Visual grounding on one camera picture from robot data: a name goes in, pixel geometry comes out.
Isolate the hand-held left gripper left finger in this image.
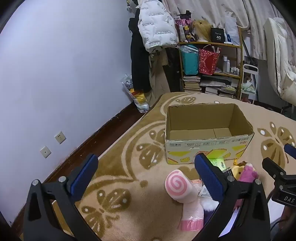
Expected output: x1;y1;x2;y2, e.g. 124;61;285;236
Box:
22;152;102;241

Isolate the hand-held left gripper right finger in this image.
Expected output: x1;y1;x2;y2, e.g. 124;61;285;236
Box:
192;152;271;241

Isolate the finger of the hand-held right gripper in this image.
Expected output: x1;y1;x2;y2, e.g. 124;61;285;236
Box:
262;157;287;184
284;143;296;161

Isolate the white fluffy plush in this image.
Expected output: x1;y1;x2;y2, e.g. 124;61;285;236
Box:
200;197;220;212

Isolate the cardboard box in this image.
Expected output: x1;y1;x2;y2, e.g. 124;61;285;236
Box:
165;103;255;165

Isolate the green packet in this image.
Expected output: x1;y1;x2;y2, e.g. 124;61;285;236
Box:
206;158;226;173

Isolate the magenta pink plush toy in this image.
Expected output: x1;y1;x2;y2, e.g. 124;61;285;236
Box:
238;163;259;184

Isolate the yellow plush toy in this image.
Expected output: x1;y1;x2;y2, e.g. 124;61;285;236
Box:
232;162;244;180

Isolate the pink swirl roll plush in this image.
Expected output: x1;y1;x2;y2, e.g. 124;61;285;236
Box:
165;169;201;205

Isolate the dark purple cloth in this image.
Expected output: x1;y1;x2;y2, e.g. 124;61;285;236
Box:
203;210;215;225

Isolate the pale pink frilled plush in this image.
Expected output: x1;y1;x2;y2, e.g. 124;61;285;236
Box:
178;200;205;231

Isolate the beige patterned blanket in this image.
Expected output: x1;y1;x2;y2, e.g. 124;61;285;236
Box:
20;92;296;241

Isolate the messy pile of books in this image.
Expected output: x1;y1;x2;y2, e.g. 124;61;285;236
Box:
200;75;237;98

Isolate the plastic bag of colourful items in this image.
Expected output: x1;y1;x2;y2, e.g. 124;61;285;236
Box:
121;74;151;113

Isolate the white rolling cart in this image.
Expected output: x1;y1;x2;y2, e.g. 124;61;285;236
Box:
240;64;259;105

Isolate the white duvet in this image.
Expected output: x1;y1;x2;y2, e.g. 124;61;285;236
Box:
264;17;296;114

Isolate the neat stack of books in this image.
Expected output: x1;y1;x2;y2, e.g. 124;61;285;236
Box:
183;75;201;92

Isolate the row of small bottles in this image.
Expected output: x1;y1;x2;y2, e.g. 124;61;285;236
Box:
222;55;240;75

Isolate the beige coat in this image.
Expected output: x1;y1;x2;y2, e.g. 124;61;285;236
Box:
149;50;171;105

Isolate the black hanging garment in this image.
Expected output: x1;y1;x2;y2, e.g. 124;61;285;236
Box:
162;46;182;93

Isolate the red gift bag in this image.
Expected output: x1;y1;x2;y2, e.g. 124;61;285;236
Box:
198;45;221;75

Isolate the teal bag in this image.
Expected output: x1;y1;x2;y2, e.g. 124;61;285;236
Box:
180;45;199;75

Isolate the black coat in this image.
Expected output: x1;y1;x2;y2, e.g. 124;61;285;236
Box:
128;17;151;93

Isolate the white paper bag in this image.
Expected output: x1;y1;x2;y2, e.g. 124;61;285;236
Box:
224;15;241;45

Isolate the wooden shelf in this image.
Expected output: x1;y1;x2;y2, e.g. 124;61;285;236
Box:
178;25;244;100

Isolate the black box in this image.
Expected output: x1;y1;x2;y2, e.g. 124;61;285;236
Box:
210;27;226;43

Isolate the blonde wig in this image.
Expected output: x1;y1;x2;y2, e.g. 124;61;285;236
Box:
193;20;212;42

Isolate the purple printed bag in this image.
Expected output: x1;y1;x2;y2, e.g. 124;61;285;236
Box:
174;14;193;43

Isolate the white puffer jacket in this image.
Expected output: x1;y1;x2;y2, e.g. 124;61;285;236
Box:
138;0;179;54

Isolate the cream curtain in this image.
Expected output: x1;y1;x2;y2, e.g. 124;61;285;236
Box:
162;0;278;61

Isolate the white wall socket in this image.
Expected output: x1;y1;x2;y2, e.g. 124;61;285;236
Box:
40;146;52;158
54;131;67;144

